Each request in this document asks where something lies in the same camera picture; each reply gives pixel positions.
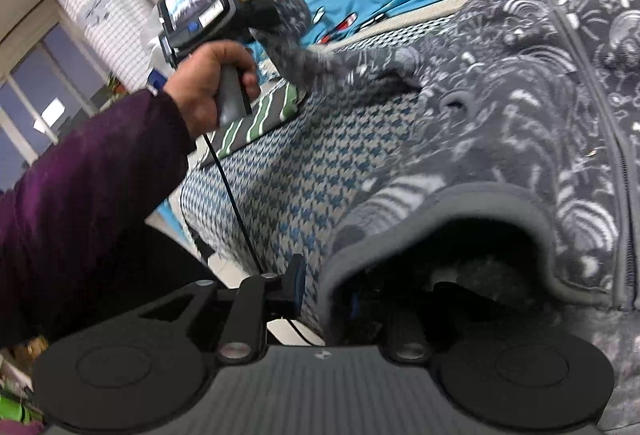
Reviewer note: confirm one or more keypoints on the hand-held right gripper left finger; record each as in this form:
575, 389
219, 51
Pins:
297, 287

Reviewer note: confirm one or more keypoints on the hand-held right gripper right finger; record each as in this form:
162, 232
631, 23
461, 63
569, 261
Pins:
405, 330

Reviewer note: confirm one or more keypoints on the grey doodle print fleece jacket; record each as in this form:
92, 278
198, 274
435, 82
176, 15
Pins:
500, 115

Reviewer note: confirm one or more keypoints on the person's left forearm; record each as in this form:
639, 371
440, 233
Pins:
90, 205

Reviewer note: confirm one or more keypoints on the person's left hand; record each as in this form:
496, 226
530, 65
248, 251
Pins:
200, 85

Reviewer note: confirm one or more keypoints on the blue white box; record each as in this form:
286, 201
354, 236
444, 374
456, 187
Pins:
157, 82

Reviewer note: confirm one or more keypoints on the white checked fabric cover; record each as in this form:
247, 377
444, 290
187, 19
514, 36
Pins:
100, 0

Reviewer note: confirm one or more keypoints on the green grey striped folded shirt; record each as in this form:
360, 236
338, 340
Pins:
260, 120

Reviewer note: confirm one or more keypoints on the window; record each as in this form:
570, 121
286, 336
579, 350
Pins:
40, 105

